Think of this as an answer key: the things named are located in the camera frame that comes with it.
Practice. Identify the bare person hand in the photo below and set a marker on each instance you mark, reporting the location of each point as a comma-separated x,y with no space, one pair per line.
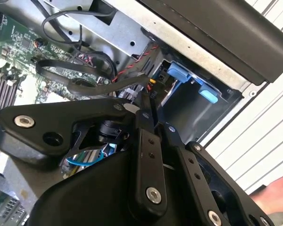
280,195

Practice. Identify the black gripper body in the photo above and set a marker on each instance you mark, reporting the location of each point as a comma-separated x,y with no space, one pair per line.
89,193

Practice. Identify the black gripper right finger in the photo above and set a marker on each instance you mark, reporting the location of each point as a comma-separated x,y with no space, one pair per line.
188,155

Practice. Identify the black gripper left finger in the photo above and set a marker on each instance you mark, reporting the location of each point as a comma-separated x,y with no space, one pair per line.
61,117

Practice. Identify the hard disk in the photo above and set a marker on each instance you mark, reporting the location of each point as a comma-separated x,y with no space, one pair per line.
179,70

